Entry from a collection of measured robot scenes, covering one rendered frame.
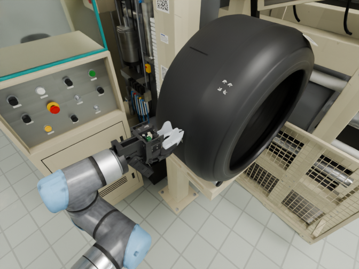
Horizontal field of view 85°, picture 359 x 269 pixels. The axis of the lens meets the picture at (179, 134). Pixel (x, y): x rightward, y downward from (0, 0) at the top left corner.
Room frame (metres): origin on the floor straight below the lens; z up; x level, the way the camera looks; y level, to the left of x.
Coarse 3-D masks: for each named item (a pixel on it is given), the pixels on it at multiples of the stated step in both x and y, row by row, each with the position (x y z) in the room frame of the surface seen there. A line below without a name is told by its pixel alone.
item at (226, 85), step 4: (224, 80) 0.43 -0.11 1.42; (228, 80) 0.43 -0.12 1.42; (220, 84) 0.43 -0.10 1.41; (224, 84) 0.42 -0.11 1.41; (228, 84) 0.42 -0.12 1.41; (232, 84) 0.42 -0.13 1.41; (220, 88) 0.42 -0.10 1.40; (224, 88) 0.42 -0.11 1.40; (228, 88) 0.41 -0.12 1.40; (220, 92) 0.41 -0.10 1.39; (224, 92) 0.41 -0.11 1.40; (228, 92) 0.41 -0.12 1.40; (224, 96) 0.40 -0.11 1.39
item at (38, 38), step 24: (0, 0) 0.76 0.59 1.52; (24, 0) 0.81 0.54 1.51; (48, 0) 0.85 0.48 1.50; (72, 0) 0.91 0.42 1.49; (0, 24) 0.74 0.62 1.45; (24, 24) 0.78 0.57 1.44; (48, 24) 0.83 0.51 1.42; (72, 24) 0.89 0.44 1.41; (96, 24) 0.95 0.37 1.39; (0, 48) 0.71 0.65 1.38; (24, 48) 0.76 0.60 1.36; (48, 48) 0.81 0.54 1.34; (72, 48) 0.86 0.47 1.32; (96, 48) 0.93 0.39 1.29; (0, 72) 0.68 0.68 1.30; (24, 72) 0.72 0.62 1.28
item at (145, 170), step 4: (136, 160) 0.29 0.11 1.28; (132, 164) 0.28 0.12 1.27; (136, 164) 0.29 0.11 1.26; (140, 164) 0.29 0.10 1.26; (144, 164) 0.30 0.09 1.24; (148, 164) 0.32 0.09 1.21; (136, 168) 0.28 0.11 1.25; (140, 168) 0.29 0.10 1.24; (144, 168) 0.30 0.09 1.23; (148, 168) 0.30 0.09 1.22; (140, 172) 0.29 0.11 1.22; (144, 172) 0.29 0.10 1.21; (148, 172) 0.30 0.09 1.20; (152, 172) 0.31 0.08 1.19; (148, 176) 0.30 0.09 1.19
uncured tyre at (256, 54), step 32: (224, 32) 0.58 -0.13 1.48; (256, 32) 0.55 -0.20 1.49; (288, 32) 0.56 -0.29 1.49; (192, 64) 0.52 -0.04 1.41; (224, 64) 0.47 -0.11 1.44; (256, 64) 0.45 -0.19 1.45; (288, 64) 0.48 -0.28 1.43; (160, 96) 0.52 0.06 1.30; (192, 96) 0.44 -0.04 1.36; (256, 96) 0.41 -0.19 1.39; (288, 96) 0.72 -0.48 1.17; (160, 128) 0.49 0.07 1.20; (192, 128) 0.39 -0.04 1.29; (224, 128) 0.36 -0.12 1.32; (256, 128) 0.70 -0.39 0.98; (192, 160) 0.36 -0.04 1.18; (224, 160) 0.35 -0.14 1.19
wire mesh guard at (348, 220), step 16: (272, 144) 0.74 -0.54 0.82; (320, 144) 0.60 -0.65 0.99; (352, 160) 0.50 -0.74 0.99; (240, 176) 0.82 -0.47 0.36; (256, 192) 0.70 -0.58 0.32; (272, 192) 0.63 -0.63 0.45; (320, 192) 0.50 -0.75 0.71; (272, 208) 0.58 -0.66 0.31; (304, 208) 0.49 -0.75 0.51; (320, 224) 0.41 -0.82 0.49
